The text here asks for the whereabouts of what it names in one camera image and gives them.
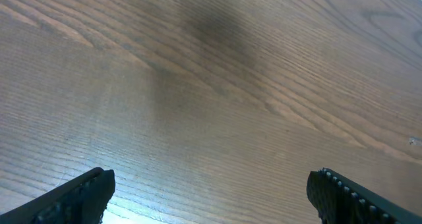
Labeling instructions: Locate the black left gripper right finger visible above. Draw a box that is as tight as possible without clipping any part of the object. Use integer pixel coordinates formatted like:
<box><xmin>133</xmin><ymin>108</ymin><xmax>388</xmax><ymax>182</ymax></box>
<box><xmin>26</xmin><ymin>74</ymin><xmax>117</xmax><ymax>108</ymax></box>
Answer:
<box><xmin>306</xmin><ymin>167</ymin><xmax>421</xmax><ymax>224</ymax></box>

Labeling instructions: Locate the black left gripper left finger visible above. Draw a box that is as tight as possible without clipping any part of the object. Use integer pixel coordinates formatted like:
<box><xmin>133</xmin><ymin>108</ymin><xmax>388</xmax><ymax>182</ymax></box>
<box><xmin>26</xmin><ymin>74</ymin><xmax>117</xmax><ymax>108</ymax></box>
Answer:
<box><xmin>1</xmin><ymin>167</ymin><xmax>115</xmax><ymax>224</ymax></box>

